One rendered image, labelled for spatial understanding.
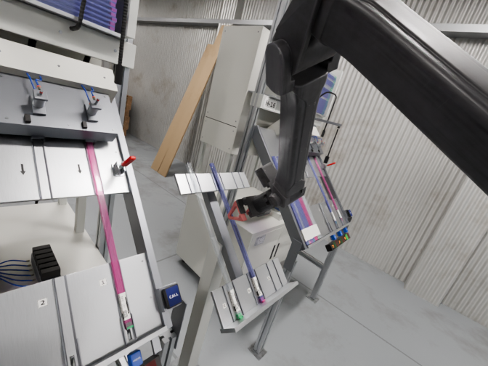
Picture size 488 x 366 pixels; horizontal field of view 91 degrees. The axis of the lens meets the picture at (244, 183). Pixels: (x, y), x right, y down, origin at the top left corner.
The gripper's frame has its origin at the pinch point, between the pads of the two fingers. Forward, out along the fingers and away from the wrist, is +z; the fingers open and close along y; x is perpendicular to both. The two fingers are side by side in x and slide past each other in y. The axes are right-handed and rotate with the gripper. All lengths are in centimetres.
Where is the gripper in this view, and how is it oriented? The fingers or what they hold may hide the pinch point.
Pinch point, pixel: (239, 214)
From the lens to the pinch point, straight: 82.4
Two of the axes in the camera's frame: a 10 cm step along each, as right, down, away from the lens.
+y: -6.3, 0.4, -7.8
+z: -7.0, 4.1, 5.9
